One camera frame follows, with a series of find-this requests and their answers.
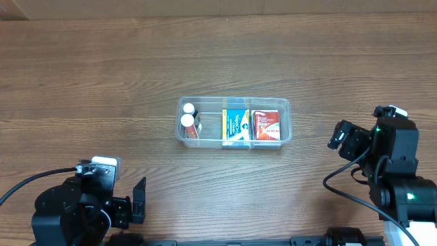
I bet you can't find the red medicine box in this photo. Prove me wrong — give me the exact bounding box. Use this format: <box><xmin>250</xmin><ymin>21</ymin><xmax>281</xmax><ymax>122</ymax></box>
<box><xmin>251</xmin><ymin>110</ymin><xmax>281</xmax><ymax>141</ymax></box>

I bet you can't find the orange tube white cap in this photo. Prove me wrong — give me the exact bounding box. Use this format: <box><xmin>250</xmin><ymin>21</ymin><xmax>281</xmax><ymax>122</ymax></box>
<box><xmin>180</xmin><ymin>114</ymin><xmax>199</xmax><ymax>139</ymax></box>

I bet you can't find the dark bottle white cap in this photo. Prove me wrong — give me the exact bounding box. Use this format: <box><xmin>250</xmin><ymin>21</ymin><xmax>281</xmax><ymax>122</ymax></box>
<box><xmin>182</xmin><ymin>103</ymin><xmax>198</xmax><ymax>119</ymax></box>

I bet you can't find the blue yellow VapoDrops box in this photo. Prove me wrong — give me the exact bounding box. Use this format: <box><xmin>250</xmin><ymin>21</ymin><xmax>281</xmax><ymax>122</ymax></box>
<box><xmin>222</xmin><ymin>109</ymin><xmax>250</xmax><ymax>140</ymax></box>

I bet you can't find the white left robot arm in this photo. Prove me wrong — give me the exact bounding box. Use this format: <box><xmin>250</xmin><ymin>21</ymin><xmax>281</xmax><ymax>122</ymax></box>
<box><xmin>31</xmin><ymin>175</ymin><xmax>146</xmax><ymax>245</ymax></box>

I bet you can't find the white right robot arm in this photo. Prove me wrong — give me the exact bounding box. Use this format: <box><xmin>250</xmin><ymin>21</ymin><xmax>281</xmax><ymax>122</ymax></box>
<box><xmin>328</xmin><ymin>117</ymin><xmax>436</xmax><ymax>245</ymax></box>

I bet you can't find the clear plastic container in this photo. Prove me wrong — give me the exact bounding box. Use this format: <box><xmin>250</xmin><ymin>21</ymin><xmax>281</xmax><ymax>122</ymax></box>
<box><xmin>175</xmin><ymin>96</ymin><xmax>292</xmax><ymax>149</ymax></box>

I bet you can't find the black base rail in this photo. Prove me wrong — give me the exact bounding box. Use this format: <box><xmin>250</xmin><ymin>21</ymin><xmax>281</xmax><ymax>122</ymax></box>
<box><xmin>142</xmin><ymin>227</ymin><xmax>385</xmax><ymax>246</ymax></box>

